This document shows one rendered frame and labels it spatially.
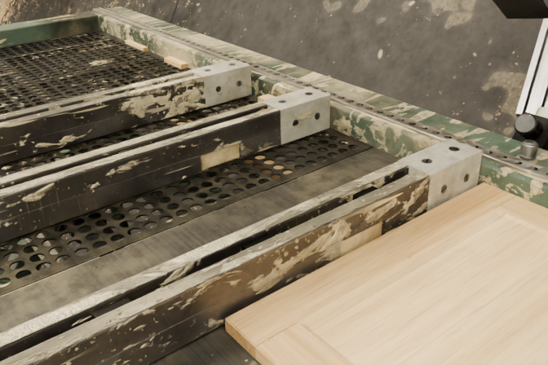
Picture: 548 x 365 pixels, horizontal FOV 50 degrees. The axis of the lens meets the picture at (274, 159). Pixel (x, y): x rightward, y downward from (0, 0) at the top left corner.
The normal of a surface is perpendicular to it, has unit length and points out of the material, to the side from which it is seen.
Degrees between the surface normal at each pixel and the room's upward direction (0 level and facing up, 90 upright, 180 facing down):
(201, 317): 90
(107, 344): 90
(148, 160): 90
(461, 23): 0
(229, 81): 90
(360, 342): 54
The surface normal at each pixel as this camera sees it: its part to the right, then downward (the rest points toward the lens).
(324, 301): -0.02, -0.90
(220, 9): -0.65, -0.29
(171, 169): 0.62, 0.33
